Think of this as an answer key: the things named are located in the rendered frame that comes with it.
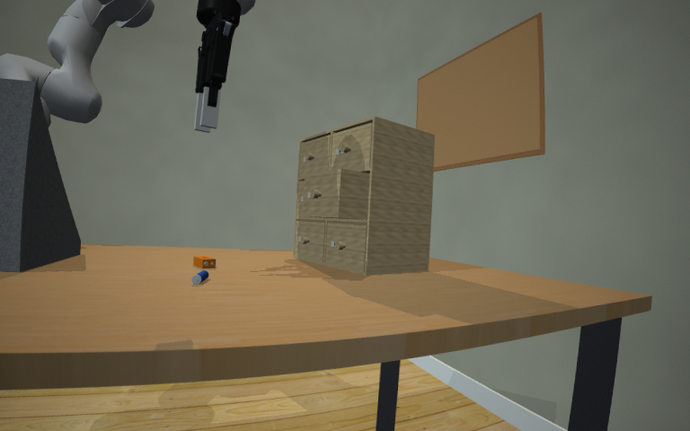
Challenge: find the orange nine-volt battery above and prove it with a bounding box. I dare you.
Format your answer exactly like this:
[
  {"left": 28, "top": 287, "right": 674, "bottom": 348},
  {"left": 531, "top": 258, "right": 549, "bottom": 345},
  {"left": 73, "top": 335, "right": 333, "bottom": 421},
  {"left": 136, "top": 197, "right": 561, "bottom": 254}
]
[{"left": 193, "top": 256, "right": 216, "bottom": 268}]

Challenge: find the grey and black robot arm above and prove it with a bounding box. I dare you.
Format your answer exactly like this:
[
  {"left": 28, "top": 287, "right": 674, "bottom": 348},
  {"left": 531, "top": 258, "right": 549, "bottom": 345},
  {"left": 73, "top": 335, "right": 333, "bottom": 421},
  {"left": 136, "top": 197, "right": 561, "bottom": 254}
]
[{"left": 0, "top": 0, "right": 155, "bottom": 127}]

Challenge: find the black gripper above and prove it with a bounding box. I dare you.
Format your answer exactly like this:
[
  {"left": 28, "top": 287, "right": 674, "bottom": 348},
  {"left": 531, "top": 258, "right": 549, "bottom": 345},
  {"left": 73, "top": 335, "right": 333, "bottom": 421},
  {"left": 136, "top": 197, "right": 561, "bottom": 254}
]
[{"left": 194, "top": 0, "right": 241, "bottom": 133}]

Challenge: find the light wooden drawer front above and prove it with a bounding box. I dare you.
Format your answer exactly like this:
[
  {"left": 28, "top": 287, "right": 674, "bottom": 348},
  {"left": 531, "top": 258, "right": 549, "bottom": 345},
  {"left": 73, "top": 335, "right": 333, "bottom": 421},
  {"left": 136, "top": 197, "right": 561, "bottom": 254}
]
[
  {"left": 299, "top": 135, "right": 331, "bottom": 178},
  {"left": 325, "top": 224, "right": 367, "bottom": 272},
  {"left": 295, "top": 221, "right": 325, "bottom": 262},
  {"left": 302, "top": 169, "right": 370, "bottom": 220},
  {"left": 331, "top": 123, "right": 373, "bottom": 170},
  {"left": 296, "top": 181, "right": 304, "bottom": 216}
]

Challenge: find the blue aa battery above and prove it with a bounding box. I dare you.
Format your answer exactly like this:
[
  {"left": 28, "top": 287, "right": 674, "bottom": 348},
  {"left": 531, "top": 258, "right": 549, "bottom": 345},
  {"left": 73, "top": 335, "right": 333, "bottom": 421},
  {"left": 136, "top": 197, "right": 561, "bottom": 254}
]
[{"left": 191, "top": 270, "right": 208, "bottom": 285}]

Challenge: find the small wooden chest of drawers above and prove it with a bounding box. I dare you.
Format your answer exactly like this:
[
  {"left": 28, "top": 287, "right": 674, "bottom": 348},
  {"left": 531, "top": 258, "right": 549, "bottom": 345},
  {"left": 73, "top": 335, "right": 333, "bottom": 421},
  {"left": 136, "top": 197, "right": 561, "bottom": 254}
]
[{"left": 293, "top": 117, "right": 435, "bottom": 276}]

